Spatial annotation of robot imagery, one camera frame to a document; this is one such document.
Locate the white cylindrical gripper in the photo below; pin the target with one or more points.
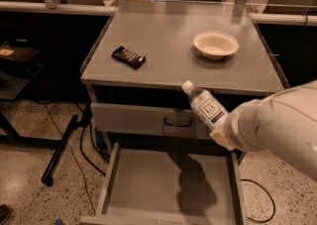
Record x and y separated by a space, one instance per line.
238 127

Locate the clear plastic bottle white cap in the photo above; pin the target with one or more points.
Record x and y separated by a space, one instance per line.
211 112

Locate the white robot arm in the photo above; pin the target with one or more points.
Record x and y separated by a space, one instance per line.
284 123

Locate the open grey middle drawer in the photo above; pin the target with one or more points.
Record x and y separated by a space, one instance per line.
169 185

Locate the upper grey drawer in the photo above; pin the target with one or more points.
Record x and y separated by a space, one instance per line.
145 120

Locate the white paper bowl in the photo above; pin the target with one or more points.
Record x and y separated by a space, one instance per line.
215 45

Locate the grey metal cabinet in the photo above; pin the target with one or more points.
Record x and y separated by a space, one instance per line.
163 32

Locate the black snack bar packet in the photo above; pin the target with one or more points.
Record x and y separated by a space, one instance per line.
128 57

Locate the black stand leg with wheel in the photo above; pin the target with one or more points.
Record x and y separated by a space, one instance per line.
47 177

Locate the dark side table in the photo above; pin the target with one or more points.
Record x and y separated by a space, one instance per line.
19 64

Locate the dark shoe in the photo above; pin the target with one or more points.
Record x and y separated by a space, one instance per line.
5 212

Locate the black drawer handle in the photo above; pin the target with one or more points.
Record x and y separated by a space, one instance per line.
177 125

